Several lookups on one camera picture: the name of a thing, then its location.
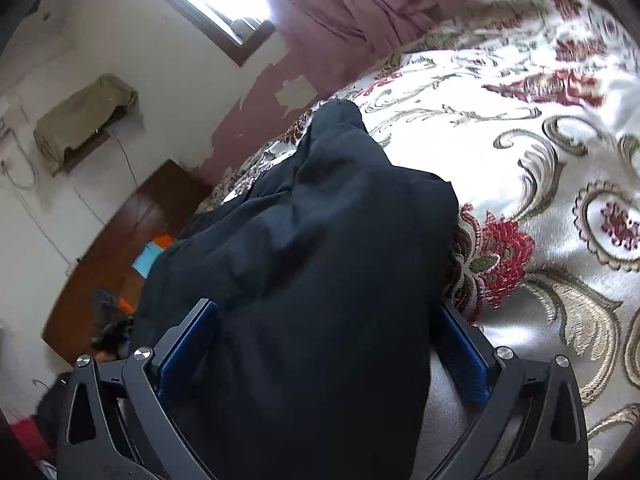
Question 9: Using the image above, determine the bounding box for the dark navy padded jacket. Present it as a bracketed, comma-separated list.
[132, 100, 458, 479]

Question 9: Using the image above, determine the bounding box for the orange brown blue pillow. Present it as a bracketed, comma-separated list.
[118, 234, 176, 314]

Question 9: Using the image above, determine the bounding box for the dark wooden headboard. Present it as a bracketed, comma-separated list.
[42, 159, 213, 364]

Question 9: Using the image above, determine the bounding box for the cloth covered air conditioner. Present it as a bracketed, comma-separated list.
[34, 74, 138, 177]

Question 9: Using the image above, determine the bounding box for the floral white red bedspread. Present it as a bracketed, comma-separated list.
[196, 0, 640, 480]

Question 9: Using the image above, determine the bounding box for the pink left curtain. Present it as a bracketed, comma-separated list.
[267, 0, 442, 56]

